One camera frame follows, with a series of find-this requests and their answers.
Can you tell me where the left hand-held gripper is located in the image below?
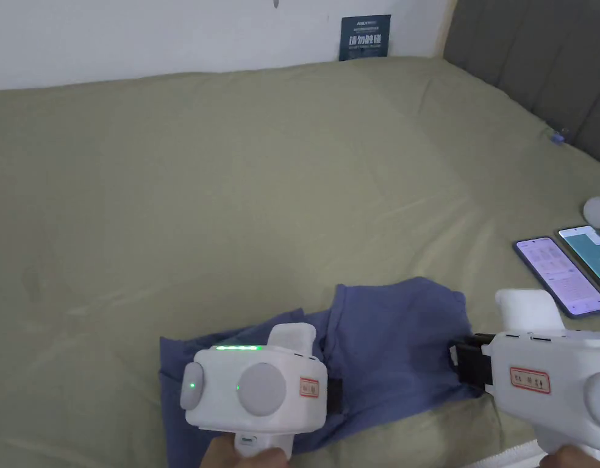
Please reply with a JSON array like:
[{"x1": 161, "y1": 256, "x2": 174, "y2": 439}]
[{"x1": 180, "y1": 324, "x2": 343, "y2": 460}]

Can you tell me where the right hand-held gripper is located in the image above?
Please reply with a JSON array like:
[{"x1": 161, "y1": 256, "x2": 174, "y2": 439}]
[{"x1": 449, "y1": 289, "x2": 600, "y2": 457}]

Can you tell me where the dark blue shirt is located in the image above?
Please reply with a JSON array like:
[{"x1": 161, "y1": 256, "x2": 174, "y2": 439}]
[{"x1": 159, "y1": 277, "x2": 487, "y2": 468}]

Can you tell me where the person's left hand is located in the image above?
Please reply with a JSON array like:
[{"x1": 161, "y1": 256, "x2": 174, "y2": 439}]
[{"x1": 195, "y1": 433, "x2": 287, "y2": 468}]

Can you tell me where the person's right hand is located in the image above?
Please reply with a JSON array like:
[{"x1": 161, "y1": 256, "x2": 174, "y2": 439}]
[{"x1": 536, "y1": 445, "x2": 600, "y2": 468}]

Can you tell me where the phone with purple case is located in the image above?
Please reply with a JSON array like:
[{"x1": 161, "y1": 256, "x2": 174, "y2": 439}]
[{"x1": 513, "y1": 236, "x2": 600, "y2": 319}]

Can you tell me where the phone with teal screen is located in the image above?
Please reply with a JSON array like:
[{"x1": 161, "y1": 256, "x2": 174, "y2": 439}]
[{"x1": 557, "y1": 225, "x2": 600, "y2": 299}]

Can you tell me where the bed with pale green sheet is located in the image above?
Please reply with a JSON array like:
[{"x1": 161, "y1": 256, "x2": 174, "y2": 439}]
[{"x1": 0, "y1": 55, "x2": 600, "y2": 468}]

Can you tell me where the grey padded headboard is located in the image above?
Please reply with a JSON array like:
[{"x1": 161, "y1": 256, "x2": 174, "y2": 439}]
[{"x1": 444, "y1": 0, "x2": 600, "y2": 172}]

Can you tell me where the dark blue sign card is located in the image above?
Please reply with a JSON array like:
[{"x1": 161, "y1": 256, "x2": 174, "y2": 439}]
[{"x1": 338, "y1": 14, "x2": 392, "y2": 62}]

